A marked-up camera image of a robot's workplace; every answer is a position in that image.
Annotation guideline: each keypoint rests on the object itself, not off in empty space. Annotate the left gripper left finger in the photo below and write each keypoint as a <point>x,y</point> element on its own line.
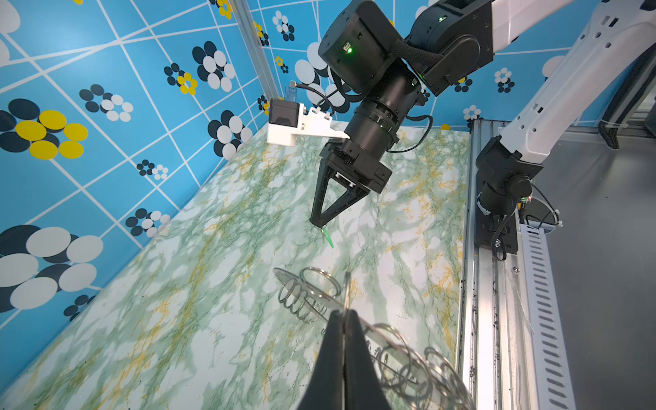
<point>326,388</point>

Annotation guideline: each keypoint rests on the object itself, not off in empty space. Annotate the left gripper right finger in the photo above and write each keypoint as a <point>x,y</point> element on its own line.
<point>362,386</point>

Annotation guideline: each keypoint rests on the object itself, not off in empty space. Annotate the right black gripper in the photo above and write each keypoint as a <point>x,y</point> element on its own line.
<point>352,167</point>

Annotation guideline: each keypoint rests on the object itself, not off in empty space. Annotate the green key tag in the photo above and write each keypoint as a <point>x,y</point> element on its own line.
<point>327,237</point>

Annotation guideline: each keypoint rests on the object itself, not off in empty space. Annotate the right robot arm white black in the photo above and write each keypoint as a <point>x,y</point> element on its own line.
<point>497,91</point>

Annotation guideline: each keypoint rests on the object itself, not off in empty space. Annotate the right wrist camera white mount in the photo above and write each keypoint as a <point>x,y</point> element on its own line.
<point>289,120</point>

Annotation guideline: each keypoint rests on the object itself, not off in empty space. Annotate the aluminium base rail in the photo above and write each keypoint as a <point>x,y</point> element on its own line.
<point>511,349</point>

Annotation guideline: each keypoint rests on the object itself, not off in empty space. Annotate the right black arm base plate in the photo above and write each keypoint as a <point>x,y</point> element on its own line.
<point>496,230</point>

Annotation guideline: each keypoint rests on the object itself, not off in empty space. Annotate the right rear aluminium post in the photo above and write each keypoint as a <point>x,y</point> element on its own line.
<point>247,28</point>

